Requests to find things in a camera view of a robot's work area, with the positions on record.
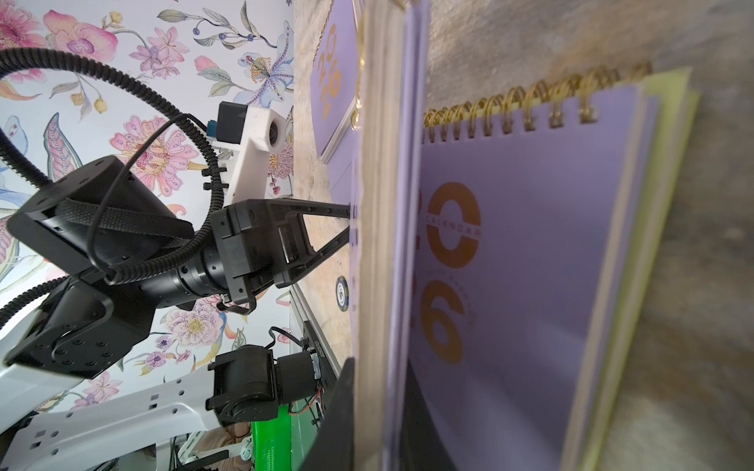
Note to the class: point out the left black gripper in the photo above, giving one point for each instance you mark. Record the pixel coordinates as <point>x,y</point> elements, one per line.
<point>264,243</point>

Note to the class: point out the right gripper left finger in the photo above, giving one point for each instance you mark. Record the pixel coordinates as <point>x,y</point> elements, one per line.
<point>332,449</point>

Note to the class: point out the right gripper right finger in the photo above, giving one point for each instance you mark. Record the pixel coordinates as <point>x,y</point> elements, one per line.
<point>421,448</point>

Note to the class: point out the purple calendar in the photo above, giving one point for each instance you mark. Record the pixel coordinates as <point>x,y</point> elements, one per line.
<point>393,42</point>
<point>523,223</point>
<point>333,81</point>

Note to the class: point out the purple calendar back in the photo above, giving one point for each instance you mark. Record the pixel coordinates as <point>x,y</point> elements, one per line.
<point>333,81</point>

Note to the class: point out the lime green 2026 calendar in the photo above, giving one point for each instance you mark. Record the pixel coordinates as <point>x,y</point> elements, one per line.
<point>654,185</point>

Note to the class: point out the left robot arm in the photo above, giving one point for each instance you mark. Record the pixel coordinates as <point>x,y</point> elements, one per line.
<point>88,324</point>

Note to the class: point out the small black round disc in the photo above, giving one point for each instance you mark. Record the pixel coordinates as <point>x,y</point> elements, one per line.
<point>342,294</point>

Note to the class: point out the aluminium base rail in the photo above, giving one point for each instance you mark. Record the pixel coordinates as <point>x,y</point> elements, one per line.
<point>308,331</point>

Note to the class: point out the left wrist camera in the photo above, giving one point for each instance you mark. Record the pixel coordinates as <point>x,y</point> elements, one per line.
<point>251,135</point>

